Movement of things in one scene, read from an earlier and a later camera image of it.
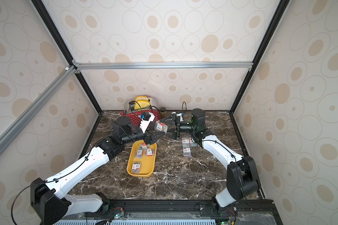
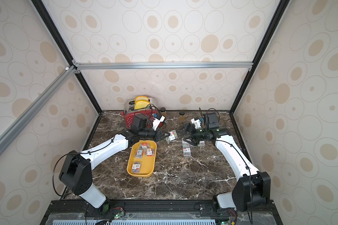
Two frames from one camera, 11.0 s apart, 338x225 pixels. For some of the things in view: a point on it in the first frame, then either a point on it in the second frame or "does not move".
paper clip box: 187,152 does not move
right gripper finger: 170,120 -> 187,129
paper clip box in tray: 149,152 does not move
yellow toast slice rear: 142,98 does not move
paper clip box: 161,126 -> 173,136
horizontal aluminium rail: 87,66 does not move
